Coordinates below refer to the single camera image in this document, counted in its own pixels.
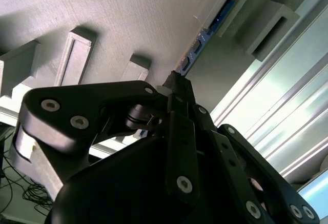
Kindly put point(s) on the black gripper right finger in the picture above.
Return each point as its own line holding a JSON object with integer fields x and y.
{"x": 228, "y": 154}

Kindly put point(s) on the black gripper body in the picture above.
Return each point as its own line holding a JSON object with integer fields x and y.
{"x": 115, "y": 183}

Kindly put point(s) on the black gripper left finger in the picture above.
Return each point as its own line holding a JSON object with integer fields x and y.
{"x": 64, "y": 113}

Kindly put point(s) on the blue RAM stick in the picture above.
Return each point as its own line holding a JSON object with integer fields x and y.
{"x": 196, "y": 48}

